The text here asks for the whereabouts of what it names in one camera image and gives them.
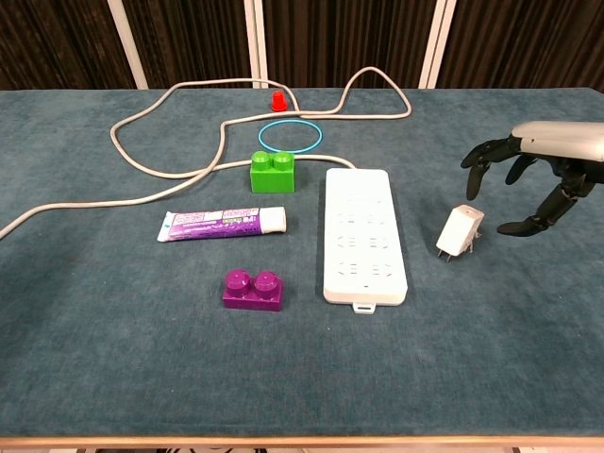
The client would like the thin blue ring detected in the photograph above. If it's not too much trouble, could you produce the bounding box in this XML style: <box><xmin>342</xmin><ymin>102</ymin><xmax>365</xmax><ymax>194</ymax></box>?
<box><xmin>257</xmin><ymin>119</ymin><xmax>324</xmax><ymax>155</ymax></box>

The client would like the white power adapter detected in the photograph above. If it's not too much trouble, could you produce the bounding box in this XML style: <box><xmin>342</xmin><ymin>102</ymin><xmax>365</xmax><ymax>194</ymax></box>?
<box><xmin>434</xmin><ymin>204</ymin><xmax>486</xmax><ymax>262</ymax></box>

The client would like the white power strip cable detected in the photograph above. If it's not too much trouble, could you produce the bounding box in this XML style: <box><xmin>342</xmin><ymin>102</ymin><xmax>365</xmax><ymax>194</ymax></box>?
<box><xmin>0</xmin><ymin>65</ymin><xmax>412</xmax><ymax>241</ymax></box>

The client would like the white power strip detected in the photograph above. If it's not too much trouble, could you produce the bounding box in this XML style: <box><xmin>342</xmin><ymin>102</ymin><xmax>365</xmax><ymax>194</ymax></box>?
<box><xmin>322</xmin><ymin>168</ymin><xmax>410</xmax><ymax>315</ymax></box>

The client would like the green toy brick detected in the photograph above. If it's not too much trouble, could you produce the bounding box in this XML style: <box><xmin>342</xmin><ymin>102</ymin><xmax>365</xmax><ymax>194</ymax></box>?
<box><xmin>249</xmin><ymin>150</ymin><xmax>296</xmax><ymax>194</ymax></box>

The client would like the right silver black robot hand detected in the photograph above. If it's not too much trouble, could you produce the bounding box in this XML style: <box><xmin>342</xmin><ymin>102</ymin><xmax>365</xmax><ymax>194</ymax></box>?
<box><xmin>461</xmin><ymin>121</ymin><xmax>604</xmax><ymax>237</ymax></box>

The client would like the teal table mat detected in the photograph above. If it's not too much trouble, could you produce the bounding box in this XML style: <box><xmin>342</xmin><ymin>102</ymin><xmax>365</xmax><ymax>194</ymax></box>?
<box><xmin>0</xmin><ymin>87</ymin><xmax>604</xmax><ymax>440</ymax></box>

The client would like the dark slatted divider panel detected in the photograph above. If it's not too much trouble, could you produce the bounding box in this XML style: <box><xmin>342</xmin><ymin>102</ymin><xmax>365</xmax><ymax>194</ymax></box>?
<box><xmin>427</xmin><ymin>0</ymin><xmax>604</xmax><ymax>93</ymax></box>
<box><xmin>0</xmin><ymin>0</ymin><xmax>148</xmax><ymax>91</ymax></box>
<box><xmin>254</xmin><ymin>0</ymin><xmax>457</xmax><ymax>91</ymax></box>
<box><xmin>120</xmin><ymin>0</ymin><xmax>268</xmax><ymax>91</ymax></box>

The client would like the purple toy brick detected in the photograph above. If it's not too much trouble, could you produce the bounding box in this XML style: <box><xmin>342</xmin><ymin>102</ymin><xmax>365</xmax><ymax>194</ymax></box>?
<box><xmin>221</xmin><ymin>268</ymin><xmax>285</xmax><ymax>312</ymax></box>

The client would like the purple white toothpaste tube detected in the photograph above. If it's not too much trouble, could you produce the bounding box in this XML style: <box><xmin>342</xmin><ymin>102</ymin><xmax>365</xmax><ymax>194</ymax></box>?
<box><xmin>157</xmin><ymin>206</ymin><xmax>288</xmax><ymax>243</ymax></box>

